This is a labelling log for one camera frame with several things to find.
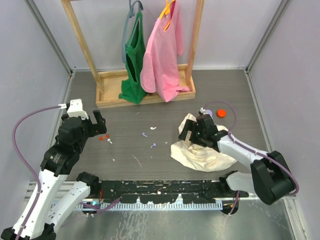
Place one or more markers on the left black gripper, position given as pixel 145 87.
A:
pixel 97 128

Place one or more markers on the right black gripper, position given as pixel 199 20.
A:
pixel 193 125

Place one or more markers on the cream cloth bag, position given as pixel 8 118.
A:
pixel 199 158

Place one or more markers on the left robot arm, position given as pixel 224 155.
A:
pixel 40 220

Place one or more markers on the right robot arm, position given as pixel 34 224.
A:
pixel 270 177

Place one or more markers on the wooden clothes rack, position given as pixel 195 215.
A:
pixel 109 82

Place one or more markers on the green tank top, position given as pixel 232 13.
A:
pixel 131 89

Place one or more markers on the pink shirt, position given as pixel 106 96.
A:
pixel 160 72

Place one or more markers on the grey blue hanger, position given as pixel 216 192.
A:
pixel 131 13

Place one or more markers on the yellow hanger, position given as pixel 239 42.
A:
pixel 167 12

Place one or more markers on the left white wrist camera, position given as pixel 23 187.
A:
pixel 76 109

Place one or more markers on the white slotted cable duct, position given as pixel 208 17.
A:
pixel 175 206

